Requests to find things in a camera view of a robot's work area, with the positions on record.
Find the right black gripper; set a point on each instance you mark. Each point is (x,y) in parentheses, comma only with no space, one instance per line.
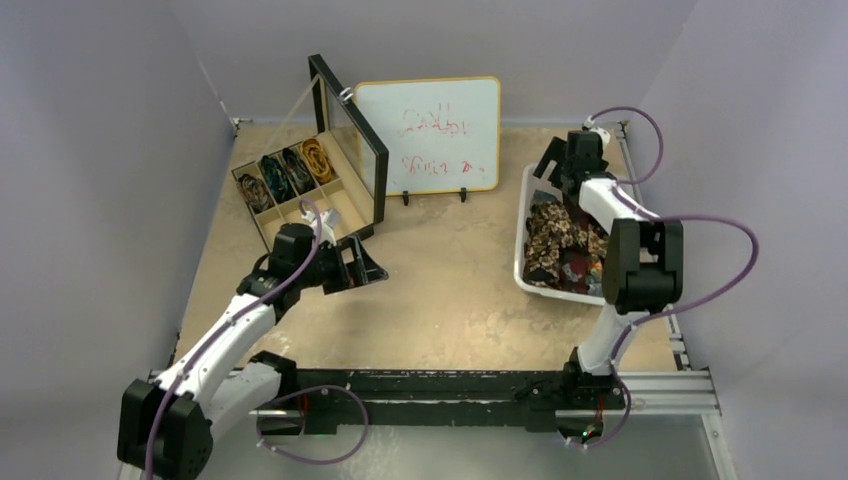
(553,169)

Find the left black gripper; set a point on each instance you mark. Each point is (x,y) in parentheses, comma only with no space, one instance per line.
(345,272)

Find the brown floral black tie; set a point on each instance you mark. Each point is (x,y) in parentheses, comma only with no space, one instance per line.
(553,229)

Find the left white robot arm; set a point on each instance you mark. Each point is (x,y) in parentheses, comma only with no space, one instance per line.
(212,358)

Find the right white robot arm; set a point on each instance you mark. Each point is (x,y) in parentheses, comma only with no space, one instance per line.
(642,269)

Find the black tie storage box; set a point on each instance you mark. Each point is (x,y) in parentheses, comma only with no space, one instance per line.
(325,150)

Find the dark red tie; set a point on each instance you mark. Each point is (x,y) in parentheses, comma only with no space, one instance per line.
(581,274)

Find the small whiteboard with stand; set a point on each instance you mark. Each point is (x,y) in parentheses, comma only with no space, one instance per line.
(442,135)

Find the dark grey rolled tie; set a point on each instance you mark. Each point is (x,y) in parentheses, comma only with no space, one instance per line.
(298,173)

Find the blue dark rolled tie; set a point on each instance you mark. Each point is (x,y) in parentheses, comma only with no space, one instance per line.
(276,179)

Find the yellow rolled tie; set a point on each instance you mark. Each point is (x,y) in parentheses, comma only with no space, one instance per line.
(317,160)

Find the grey patterned rolled tie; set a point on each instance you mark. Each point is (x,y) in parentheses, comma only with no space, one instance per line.
(254,193)

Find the black aluminium mounting rail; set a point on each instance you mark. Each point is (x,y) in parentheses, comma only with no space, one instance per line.
(564,400)

